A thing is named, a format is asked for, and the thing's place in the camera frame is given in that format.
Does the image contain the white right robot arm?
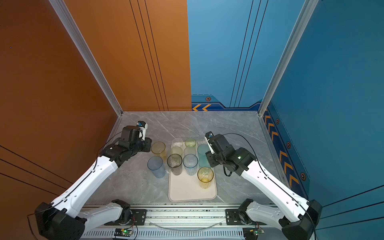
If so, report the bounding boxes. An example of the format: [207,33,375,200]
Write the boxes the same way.
[205,132,322,240]

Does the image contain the bright green glass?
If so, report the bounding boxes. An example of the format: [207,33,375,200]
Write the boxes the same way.
[185,138,197,148]

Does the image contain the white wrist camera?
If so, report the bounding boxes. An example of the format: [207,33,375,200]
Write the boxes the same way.
[205,132,215,154]
[137,121,148,141]

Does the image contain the cream plastic tray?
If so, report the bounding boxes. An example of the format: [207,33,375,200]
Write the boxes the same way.
[167,140,218,202]

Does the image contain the teal frosted glass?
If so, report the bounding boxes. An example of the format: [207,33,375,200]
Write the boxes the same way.
[198,144,210,168]

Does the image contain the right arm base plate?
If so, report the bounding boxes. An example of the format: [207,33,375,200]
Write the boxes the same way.
[225,209,247,226]

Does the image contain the dark grey glass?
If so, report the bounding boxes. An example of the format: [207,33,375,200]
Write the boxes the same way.
[167,154,183,176]

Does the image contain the amber glass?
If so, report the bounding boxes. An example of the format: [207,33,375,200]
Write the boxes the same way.
[151,141,167,162]
[197,167,214,189]

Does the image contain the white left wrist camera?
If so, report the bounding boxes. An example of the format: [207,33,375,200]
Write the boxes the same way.
[137,121,148,141]

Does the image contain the aluminium corner post right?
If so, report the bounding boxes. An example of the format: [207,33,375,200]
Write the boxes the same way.
[258,0,319,117]

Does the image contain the pale green frosted glass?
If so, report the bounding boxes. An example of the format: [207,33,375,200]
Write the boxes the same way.
[170,146,183,156]

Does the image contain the right green circuit board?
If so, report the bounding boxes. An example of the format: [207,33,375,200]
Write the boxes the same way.
[243,228,265,240]

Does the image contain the aluminium corner post left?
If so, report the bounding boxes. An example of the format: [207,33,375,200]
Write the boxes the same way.
[49,0,123,117]

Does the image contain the green circuit board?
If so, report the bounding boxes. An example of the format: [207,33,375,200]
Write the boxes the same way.
[114,228,135,239]
[243,228,265,240]

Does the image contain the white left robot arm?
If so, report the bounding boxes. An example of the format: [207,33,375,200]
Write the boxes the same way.
[34,121,152,240]

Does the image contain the aluminium corner post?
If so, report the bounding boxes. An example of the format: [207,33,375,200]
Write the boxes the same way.
[258,0,319,117]
[49,0,123,117]

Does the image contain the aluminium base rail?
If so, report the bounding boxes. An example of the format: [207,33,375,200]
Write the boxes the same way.
[80,205,286,240]

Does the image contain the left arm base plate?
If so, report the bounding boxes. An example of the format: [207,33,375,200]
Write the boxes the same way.
[104,209,147,226]

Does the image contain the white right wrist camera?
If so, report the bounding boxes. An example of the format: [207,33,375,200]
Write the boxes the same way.
[205,132,215,154]

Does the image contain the left green circuit board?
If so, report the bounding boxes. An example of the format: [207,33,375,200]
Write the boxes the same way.
[114,228,135,239]

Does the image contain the blue grey glass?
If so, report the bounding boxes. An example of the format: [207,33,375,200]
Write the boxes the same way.
[147,156,166,179]
[183,154,199,176]

